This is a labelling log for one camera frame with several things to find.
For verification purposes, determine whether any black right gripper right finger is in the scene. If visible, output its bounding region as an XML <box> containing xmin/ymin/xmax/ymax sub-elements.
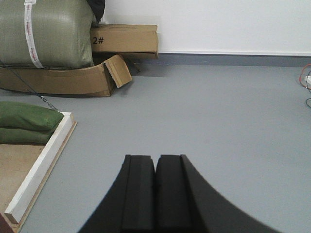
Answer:
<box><xmin>155</xmin><ymin>155</ymin><xmax>276</xmax><ymax>233</ymax></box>

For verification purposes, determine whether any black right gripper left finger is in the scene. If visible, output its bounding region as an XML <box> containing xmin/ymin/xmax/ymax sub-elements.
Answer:
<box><xmin>79</xmin><ymin>155</ymin><xmax>155</xmax><ymax>233</ymax></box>

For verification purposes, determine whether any brown wooden door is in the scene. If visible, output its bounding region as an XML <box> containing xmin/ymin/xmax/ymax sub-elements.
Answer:
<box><xmin>0</xmin><ymin>214</ymin><xmax>14</xmax><ymax>233</ymax></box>

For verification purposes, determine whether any white wooden edge batten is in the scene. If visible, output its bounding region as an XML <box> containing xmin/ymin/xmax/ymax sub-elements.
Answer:
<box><xmin>4</xmin><ymin>112</ymin><xmax>73</xmax><ymax>224</ymax></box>

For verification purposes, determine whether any lower green sandbag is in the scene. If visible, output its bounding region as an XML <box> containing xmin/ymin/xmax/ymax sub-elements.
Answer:
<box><xmin>0</xmin><ymin>128</ymin><xmax>53</xmax><ymax>144</ymax></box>

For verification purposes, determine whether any green sandbag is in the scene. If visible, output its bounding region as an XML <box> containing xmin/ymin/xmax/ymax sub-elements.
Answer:
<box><xmin>0</xmin><ymin>101</ymin><xmax>64</xmax><ymax>131</ymax></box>
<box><xmin>0</xmin><ymin>128</ymin><xmax>53</xmax><ymax>144</ymax></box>

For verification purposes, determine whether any plywood base board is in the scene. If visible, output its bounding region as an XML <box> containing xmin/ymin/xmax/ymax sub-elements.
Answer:
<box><xmin>0</xmin><ymin>120</ymin><xmax>78</xmax><ymax>233</ymax></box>

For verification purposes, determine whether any open flat cardboard box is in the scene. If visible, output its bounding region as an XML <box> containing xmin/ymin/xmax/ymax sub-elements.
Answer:
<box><xmin>0</xmin><ymin>55</ymin><xmax>132</xmax><ymax>97</ymax></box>

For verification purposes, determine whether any upper green sandbag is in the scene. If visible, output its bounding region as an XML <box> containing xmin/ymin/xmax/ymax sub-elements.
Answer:
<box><xmin>0</xmin><ymin>101</ymin><xmax>64</xmax><ymax>131</ymax></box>

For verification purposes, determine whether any long cardboard box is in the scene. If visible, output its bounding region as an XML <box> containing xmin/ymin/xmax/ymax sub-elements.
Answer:
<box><xmin>90</xmin><ymin>24</ymin><xmax>158</xmax><ymax>59</ymax></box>

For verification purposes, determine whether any olive woven sack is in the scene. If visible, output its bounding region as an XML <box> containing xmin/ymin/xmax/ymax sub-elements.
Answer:
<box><xmin>0</xmin><ymin>0</ymin><xmax>94</xmax><ymax>69</ymax></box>

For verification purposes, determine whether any black jacket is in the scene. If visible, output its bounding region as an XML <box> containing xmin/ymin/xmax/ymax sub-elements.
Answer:
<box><xmin>87</xmin><ymin>0</ymin><xmax>105</xmax><ymax>24</ymax></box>

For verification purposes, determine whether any thin steel guy wire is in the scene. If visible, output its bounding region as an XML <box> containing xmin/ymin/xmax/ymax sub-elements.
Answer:
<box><xmin>0</xmin><ymin>59</ymin><xmax>61</xmax><ymax>113</ymax></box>

